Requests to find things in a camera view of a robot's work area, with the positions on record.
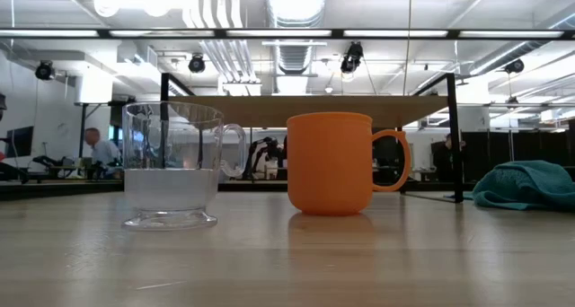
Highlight orange plastic mug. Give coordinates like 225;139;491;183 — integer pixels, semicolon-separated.
286;111;412;216

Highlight clear glass mug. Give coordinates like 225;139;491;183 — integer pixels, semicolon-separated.
120;101;247;232

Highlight wooden shelf with black legs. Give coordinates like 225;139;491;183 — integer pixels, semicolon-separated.
160;72;464;204

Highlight black background robot arms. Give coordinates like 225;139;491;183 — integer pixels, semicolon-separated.
243;136;288;180

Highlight black ceiling spotlight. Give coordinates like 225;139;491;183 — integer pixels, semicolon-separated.
340;41;365;75
188;53;207;75
34;60;56;82
504;57;526;75

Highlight black overhead light bar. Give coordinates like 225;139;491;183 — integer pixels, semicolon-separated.
0;27;575;40

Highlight person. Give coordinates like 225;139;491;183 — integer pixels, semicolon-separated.
84;127;123;180
432;133;466;183

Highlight black room partition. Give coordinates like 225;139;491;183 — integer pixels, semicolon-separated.
461;130;575;183

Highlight teal cloth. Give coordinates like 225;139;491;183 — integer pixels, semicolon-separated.
448;160;575;212

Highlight black computer monitor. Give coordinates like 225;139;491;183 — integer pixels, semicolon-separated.
4;126;35;159

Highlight silver ventilation duct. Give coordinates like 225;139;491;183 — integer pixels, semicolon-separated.
266;0;328;75

